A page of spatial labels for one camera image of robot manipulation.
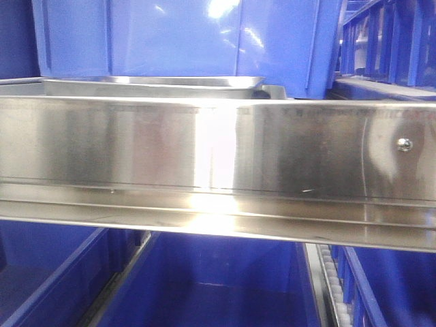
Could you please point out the silver metal tray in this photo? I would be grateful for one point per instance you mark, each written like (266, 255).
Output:
(229, 87)

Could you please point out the blue bin lower left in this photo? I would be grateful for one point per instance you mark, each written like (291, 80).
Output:
(51, 274)

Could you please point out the blue ribbed crate right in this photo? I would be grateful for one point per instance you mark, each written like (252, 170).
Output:
(390, 41)

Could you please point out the large blue plastic bin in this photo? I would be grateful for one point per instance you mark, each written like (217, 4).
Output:
(290, 43)

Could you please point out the stainless steel shelf front rail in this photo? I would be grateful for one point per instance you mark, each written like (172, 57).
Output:
(316, 171)

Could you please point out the blue bin lower right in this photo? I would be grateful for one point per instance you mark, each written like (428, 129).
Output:
(385, 287)

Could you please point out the round-head screw on rail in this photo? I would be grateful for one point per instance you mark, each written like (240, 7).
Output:
(404, 145)

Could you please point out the blue bin lower centre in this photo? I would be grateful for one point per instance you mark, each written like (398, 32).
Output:
(193, 280)

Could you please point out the roller track lower shelf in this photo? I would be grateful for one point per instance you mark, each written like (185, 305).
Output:
(327, 288)

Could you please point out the grey plastic tray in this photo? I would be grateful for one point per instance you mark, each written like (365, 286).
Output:
(34, 86)

